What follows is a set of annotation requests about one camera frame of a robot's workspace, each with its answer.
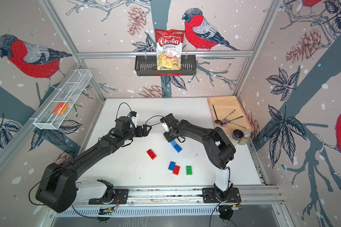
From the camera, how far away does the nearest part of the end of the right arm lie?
26.5 inches

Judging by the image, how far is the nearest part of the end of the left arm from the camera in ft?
2.17

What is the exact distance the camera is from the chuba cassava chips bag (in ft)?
2.81

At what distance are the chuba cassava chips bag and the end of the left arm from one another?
1.41ft
